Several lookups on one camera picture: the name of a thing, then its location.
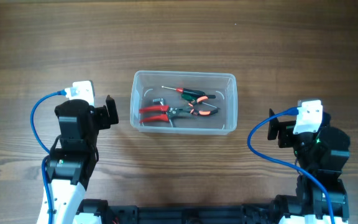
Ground orange black needle-nose pliers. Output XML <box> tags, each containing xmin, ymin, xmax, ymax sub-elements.
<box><xmin>181</xmin><ymin>95</ymin><xmax>218</xmax><ymax>116</ymax></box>

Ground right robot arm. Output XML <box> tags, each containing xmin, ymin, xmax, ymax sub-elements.
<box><xmin>267</xmin><ymin>112</ymin><xmax>351</xmax><ymax>223</ymax></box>

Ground blue cable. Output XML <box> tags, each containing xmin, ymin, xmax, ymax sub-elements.
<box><xmin>247</xmin><ymin>106</ymin><xmax>336</xmax><ymax>224</ymax></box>
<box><xmin>30</xmin><ymin>89</ymin><xmax>68</xmax><ymax>224</ymax></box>

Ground black red-collar screwdriver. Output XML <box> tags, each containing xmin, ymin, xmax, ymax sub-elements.
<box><xmin>162</xmin><ymin>86</ymin><xmax>206</xmax><ymax>97</ymax></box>

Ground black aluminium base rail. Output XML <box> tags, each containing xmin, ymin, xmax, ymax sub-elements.
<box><xmin>82</xmin><ymin>202</ymin><xmax>291</xmax><ymax>224</ymax></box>

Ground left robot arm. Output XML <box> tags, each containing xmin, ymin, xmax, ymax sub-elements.
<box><xmin>37</xmin><ymin>96</ymin><xmax>119</xmax><ymax>223</ymax></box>

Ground blue right cable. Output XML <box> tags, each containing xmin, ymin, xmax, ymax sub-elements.
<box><xmin>247</xmin><ymin>106</ymin><xmax>336</xmax><ymax>224</ymax></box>

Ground clear plastic container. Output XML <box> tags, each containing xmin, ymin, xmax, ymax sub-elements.
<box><xmin>130</xmin><ymin>70</ymin><xmax>238</xmax><ymax>135</ymax></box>

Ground silver L-shaped socket wrench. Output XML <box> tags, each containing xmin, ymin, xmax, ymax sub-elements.
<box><xmin>152</xmin><ymin>98</ymin><xmax>174</xmax><ymax>128</ymax></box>

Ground green handled screwdriver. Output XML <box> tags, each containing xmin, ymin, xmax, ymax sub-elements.
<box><xmin>181</xmin><ymin>94</ymin><xmax>219</xmax><ymax>110</ymax></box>

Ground red handled cutters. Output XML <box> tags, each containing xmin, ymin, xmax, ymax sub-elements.
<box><xmin>139</xmin><ymin>105</ymin><xmax>191</xmax><ymax>123</ymax></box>

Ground blue left cable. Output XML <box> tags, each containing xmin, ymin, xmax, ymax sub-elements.
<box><xmin>30</xmin><ymin>89</ymin><xmax>68</xmax><ymax>224</ymax></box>

